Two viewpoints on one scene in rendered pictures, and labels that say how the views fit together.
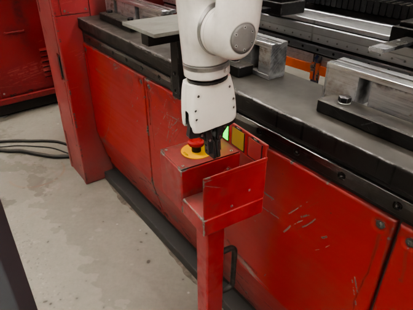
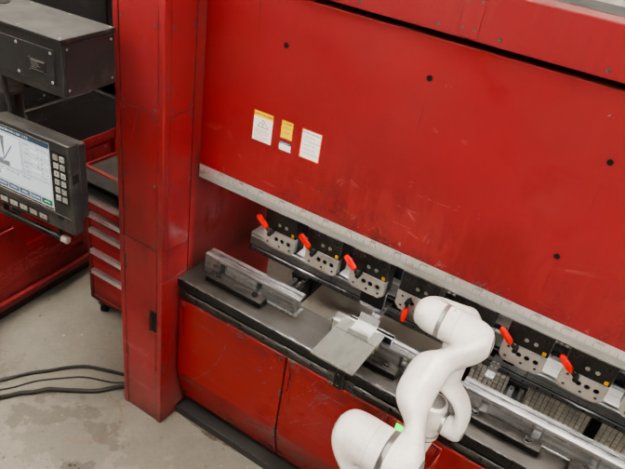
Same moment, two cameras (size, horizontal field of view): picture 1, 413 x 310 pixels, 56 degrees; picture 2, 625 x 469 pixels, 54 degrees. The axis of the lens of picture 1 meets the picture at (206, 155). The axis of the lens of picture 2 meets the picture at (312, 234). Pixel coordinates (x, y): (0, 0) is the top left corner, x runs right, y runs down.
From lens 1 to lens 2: 1.74 m
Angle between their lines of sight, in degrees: 23
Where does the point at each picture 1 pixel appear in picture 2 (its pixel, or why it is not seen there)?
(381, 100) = (495, 412)
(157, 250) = not seen: outside the picture
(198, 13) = (439, 422)
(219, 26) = (456, 434)
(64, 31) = (166, 293)
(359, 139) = (490, 441)
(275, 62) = not seen: hidden behind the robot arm
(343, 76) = (472, 395)
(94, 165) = (168, 402)
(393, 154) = (509, 451)
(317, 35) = not seen: hidden behind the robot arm
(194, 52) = (430, 433)
